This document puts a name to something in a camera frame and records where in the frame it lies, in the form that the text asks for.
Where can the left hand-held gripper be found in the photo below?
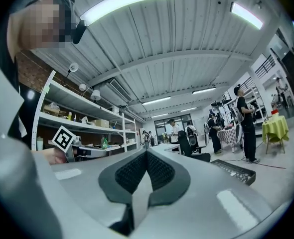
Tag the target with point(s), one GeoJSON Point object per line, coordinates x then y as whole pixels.
{"type": "Point", "coordinates": [63, 139]}

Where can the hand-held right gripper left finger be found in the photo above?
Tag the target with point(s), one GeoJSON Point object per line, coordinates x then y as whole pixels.
{"type": "Point", "coordinates": [117, 180]}

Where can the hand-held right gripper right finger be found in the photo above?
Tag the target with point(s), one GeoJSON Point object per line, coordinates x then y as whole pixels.
{"type": "Point", "coordinates": [172, 183]}

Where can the person's left forearm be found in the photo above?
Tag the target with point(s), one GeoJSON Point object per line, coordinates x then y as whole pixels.
{"type": "Point", "coordinates": [44, 155]}

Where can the cardboard box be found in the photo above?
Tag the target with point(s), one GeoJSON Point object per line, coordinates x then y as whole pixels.
{"type": "Point", "coordinates": [101, 123]}

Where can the white desk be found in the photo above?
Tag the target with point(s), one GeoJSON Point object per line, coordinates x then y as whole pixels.
{"type": "Point", "coordinates": [167, 147]}

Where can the white shelf unit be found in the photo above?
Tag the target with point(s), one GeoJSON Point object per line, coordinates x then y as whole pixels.
{"type": "Point", "coordinates": [87, 108]}

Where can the black office chair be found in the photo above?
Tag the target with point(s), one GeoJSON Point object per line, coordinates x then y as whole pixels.
{"type": "Point", "coordinates": [201, 157]}

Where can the white clamp lamp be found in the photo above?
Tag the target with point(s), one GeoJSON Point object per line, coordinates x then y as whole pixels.
{"type": "Point", "coordinates": [95, 94]}
{"type": "Point", "coordinates": [74, 67]}
{"type": "Point", "coordinates": [82, 86]}

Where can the long ceiling light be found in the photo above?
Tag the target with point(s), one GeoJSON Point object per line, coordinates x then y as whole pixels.
{"type": "Point", "coordinates": [188, 109]}
{"type": "Point", "coordinates": [246, 15]}
{"type": "Point", "coordinates": [203, 90]}
{"type": "Point", "coordinates": [159, 115]}
{"type": "Point", "coordinates": [156, 100]}
{"type": "Point", "coordinates": [127, 2]}

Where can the table with checked cloth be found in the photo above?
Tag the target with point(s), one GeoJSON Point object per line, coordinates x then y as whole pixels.
{"type": "Point", "coordinates": [226, 134]}

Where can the ceiling air conditioner vent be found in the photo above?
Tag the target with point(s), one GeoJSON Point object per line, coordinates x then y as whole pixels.
{"type": "Point", "coordinates": [120, 89]}

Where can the person's black clothing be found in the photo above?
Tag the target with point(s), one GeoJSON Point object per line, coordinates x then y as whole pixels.
{"type": "Point", "coordinates": [2, 46]}

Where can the person's head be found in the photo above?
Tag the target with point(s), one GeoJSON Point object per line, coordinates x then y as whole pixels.
{"type": "Point", "coordinates": [37, 26]}

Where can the table with yellow-green cloth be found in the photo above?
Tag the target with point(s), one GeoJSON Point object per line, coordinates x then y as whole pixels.
{"type": "Point", "coordinates": [275, 128]}

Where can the black head-worn camera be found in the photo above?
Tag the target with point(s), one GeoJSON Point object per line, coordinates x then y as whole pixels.
{"type": "Point", "coordinates": [78, 32]}

